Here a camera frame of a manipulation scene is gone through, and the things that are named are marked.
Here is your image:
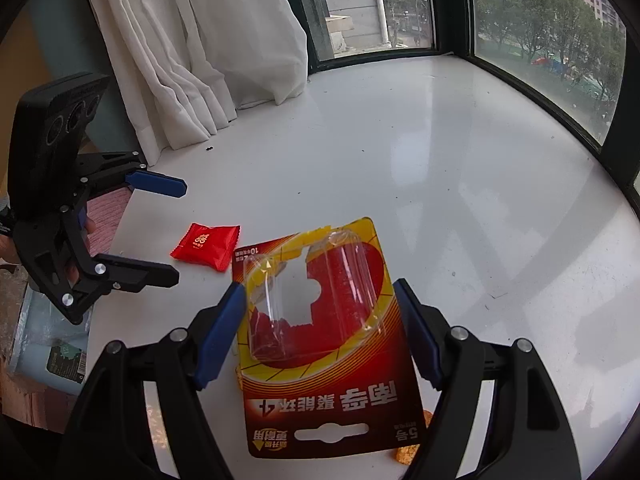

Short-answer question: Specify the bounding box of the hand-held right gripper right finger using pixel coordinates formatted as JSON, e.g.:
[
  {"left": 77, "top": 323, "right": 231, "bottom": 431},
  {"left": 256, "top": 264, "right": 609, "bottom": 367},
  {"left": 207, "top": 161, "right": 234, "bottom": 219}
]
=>
[{"left": 392, "top": 279, "right": 581, "bottom": 480}]

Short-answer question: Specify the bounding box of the red snack packet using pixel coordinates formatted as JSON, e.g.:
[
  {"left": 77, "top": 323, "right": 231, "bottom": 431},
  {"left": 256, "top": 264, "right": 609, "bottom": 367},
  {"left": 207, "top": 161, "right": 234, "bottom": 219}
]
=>
[{"left": 170, "top": 222, "right": 242, "bottom": 272}]

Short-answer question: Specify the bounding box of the white curtain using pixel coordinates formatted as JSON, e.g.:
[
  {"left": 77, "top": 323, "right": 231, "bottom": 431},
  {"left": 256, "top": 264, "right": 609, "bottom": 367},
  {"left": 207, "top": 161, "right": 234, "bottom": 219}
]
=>
[{"left": 80, "top": 0, "right": 308, "bottom": 168}]

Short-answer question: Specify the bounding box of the grey-blue curtain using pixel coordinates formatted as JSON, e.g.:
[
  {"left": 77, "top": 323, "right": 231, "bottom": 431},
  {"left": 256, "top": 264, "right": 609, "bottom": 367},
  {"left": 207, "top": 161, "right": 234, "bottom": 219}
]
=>
[{"left": 25, "top": 0, "right": 146, "bottom": 161}]

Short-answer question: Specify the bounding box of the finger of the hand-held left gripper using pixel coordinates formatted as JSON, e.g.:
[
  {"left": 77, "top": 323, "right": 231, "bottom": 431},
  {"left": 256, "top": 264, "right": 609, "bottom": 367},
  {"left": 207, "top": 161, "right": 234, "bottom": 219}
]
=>
[
  {"left": 75, "top": 151, "right": 187, "bottom": 198},
  {"left": 15, "top": 210, "right": 180, "bottom": 325}
]

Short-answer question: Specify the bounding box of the dark green window frame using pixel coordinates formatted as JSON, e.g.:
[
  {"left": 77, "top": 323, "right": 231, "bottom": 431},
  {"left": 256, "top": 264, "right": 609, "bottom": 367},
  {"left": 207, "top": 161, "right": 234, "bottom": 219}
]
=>
[{"left": 265, "top": 0, "right": 640, "bottom": 186}]

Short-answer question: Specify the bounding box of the red battery blister pack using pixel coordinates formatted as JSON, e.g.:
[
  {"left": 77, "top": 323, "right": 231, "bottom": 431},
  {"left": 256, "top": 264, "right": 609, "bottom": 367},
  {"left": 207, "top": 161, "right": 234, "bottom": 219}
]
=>
[{"left": 232, "top": 217, "right": 431, "bottom": 461}]

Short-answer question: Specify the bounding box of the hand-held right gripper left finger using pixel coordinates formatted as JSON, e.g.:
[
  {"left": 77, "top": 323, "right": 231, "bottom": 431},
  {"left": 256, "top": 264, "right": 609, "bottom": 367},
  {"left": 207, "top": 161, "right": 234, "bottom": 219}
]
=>
[{"left": 62, "top": 282, "right": 247, "bottom": 480}]

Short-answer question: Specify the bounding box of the pink blanket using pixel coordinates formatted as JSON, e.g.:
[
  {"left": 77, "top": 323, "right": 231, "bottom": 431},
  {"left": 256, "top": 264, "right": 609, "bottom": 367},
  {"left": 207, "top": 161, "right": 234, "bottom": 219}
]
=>
[{"left": 82, "top": 187, "right": 133, "bottom": 256}]

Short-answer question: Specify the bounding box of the light blue bin with liner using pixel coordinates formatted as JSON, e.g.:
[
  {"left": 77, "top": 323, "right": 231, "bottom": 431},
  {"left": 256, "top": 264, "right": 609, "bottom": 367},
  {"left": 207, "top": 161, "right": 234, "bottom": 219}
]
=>
[{"left": 7, "top": 285, "right": 93, "bottom": 396}]

